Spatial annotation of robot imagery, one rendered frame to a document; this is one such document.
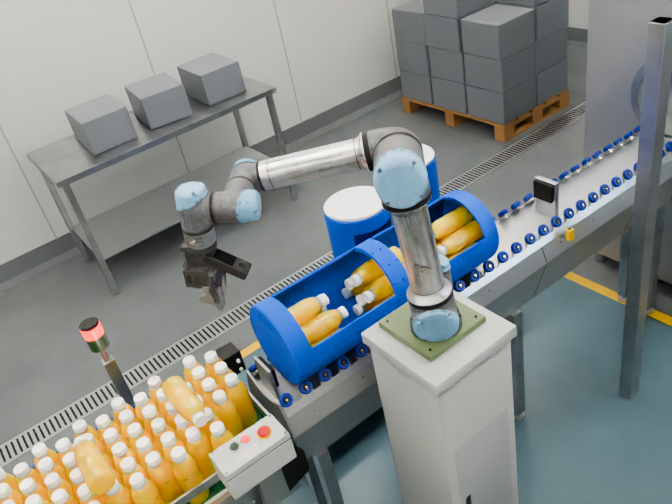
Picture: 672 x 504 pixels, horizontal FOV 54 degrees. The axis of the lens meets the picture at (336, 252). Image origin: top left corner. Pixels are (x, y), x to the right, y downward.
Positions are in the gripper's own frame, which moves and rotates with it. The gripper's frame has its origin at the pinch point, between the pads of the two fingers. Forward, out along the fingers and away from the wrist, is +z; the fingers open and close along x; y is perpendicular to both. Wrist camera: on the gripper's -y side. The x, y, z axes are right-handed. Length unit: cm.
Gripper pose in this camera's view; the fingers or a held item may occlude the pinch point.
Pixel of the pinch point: (223, 306)
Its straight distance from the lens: 175.4
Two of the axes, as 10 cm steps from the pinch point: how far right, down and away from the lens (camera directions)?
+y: -9.9, -0.2, 1.6
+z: 0.7, 8.2, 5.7
